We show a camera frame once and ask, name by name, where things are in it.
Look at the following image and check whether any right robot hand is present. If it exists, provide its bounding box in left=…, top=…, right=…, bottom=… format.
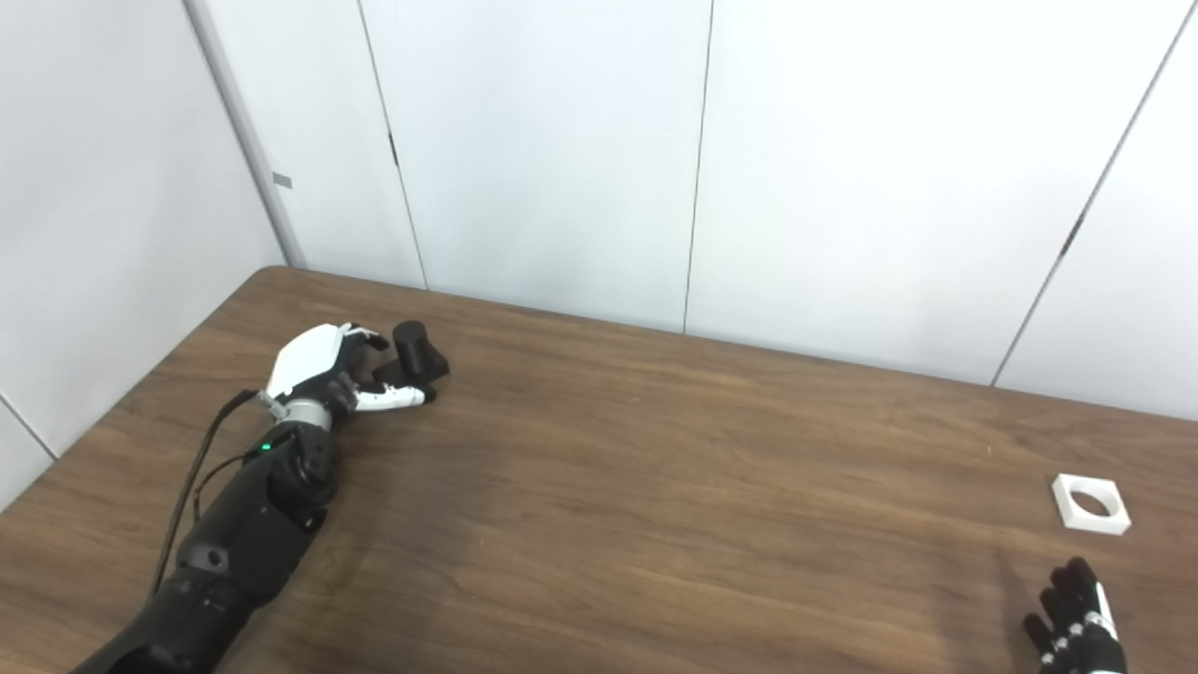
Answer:
left=1022, top=557, right=1129, bottom=674

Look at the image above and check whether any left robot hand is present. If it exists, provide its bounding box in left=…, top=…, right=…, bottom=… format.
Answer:
left=265, top=323, right=437, bottom=433

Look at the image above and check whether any black peg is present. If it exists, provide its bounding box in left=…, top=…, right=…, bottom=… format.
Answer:
left=373, top=320, right=451, bottom=399

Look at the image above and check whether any white square piece with hole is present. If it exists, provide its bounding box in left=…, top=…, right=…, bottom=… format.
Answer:
left=1050, top=474, right=1132, bottom=536

